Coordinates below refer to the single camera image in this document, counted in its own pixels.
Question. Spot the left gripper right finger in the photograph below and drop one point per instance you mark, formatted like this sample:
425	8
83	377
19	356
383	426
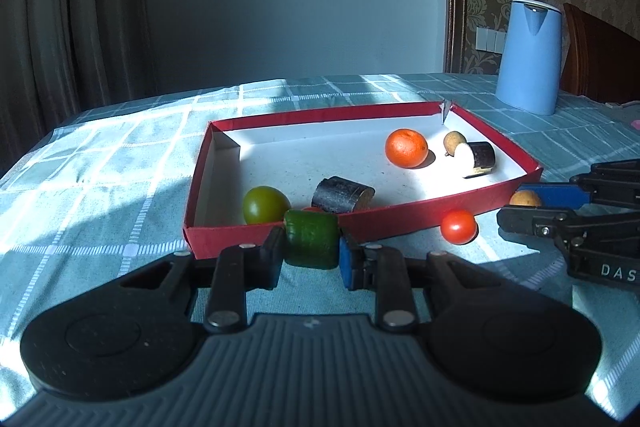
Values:
382	270

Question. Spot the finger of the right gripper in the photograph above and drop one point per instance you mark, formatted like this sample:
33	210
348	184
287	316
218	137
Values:
559	195
531	226

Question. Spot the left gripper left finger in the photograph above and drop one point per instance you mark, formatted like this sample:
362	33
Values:
240	269

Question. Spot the small green tomato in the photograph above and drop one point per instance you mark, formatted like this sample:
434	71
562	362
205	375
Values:
264	204

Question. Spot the green cucumber piece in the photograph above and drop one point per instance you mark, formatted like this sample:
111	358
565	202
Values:
311	239

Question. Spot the dark eggplant chunk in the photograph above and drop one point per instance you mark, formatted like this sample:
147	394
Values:
474	159

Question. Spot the orange mandarin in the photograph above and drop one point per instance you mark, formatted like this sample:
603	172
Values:
406	148

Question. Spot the round brown longan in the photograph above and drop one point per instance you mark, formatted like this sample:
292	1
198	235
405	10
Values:
451	141

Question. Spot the red shallow cardboard box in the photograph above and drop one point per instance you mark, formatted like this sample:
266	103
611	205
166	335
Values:
294	151

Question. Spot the blue electric kettle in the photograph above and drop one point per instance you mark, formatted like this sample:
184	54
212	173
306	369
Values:
530	67

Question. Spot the dark wooden chair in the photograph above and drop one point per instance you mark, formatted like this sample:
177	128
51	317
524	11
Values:
602	61

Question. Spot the patterned beige curtain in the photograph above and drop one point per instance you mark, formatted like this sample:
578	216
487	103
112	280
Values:
61	57

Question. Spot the white wall switch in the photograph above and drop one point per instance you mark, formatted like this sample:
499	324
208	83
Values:
490	40

